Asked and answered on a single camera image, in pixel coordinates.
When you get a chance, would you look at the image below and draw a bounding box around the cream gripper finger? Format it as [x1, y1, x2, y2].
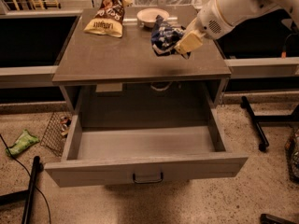
[175, 30, 205, 54]

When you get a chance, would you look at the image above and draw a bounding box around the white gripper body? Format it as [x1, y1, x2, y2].
[185, 0, 233, 39]

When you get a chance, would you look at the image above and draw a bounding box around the blue chip bag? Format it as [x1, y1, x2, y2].
[150, 15, 185, 56]

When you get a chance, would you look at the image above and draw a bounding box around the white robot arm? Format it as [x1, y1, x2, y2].
[175, 0, 299, 54]

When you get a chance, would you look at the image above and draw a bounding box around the brown yellow chip bag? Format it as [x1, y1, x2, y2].
[84, 0, 133, 38]

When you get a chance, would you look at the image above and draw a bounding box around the grey drawer cabinet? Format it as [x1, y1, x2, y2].
[51, 5, 232, 129]

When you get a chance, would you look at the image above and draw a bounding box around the open grey top drawer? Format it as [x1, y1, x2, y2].
[46, 112, 248, 188]

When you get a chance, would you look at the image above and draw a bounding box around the green snack bag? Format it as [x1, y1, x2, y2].
[6, 130, 40, 157]

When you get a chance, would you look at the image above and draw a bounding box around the white bowl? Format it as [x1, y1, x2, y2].
[136, 8, 169, 28]

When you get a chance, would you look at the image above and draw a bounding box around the black stand leg right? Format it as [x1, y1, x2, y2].
[240, 96, 299, 152]

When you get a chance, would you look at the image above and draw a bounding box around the black stand leg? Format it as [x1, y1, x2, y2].
[240, 96, 299, 152]
[0, 156, 43, 224]

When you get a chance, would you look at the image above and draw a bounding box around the black object bottom right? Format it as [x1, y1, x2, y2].
[260, 214, 296, 224]

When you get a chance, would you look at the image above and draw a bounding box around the black stand leg left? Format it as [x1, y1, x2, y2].
[0, 156, 43, 224]

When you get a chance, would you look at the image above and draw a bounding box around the black drawer handle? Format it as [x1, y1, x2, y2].
[132, 173, 164, 185]

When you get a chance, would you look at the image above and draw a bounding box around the wire basket at right edge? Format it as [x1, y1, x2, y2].
[285, 130, 299, 183]

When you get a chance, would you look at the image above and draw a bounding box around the wire mesh basket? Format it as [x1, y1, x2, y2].
[41, 112, 72, 157]

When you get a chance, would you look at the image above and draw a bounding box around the black cable on floor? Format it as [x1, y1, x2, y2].
[0, 133, 52, 224]

